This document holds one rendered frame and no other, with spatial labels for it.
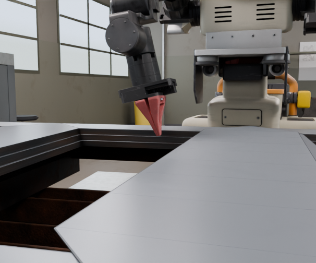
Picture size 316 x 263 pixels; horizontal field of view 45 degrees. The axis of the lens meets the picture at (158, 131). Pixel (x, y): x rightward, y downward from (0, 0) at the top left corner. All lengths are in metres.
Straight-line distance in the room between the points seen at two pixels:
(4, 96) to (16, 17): 4.12
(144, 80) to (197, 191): 0.41
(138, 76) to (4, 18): 4.65
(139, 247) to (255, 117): 1.01
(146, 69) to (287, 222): 0.50
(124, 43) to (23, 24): 4.94
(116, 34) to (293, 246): 0.50
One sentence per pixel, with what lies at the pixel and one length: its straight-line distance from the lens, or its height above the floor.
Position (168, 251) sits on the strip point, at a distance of 0.21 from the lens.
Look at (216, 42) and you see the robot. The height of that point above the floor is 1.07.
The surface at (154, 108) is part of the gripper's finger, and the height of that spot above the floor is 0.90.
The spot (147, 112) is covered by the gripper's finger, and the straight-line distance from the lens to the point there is 0.71.
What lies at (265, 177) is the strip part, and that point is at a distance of 0.38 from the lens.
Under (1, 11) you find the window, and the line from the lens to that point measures 5.28.
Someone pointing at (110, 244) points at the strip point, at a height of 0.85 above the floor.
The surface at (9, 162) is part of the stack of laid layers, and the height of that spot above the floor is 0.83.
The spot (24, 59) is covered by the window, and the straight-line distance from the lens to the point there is 5.51.
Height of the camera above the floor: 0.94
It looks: 7 degrees down
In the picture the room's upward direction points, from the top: straight up
